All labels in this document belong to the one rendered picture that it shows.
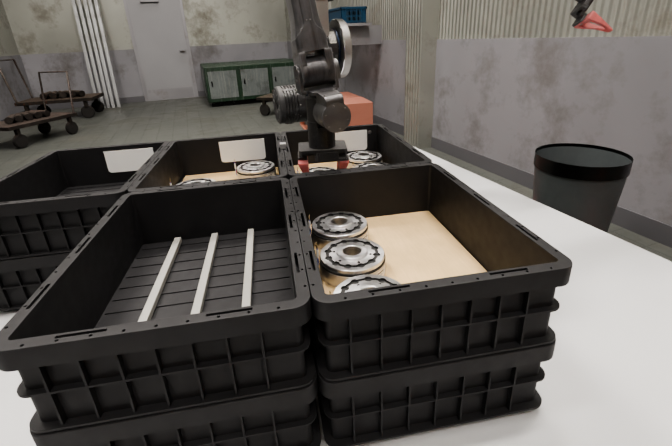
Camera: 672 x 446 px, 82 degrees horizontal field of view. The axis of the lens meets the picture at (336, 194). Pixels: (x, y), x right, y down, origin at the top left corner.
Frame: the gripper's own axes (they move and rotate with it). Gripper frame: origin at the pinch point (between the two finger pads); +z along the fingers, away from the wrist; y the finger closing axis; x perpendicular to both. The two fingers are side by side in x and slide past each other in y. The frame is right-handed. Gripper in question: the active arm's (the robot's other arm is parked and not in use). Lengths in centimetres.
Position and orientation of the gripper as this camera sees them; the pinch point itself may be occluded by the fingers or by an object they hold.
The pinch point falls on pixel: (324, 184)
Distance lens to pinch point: 87.5
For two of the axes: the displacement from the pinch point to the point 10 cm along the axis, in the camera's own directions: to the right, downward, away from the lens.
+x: -0.9, -4.1, 9.1
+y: 10.0, -0.7, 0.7
